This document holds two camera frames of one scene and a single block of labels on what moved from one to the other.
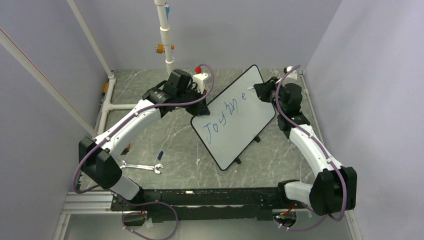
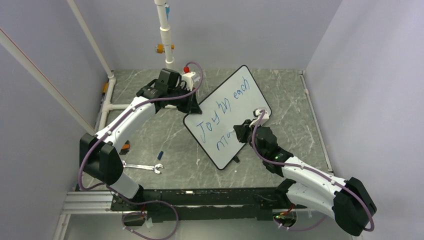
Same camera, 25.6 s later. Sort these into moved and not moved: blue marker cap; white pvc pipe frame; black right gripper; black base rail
Moved: black right gripper
Not moved: blue marker cap; black base rail; white pvc pipe frame
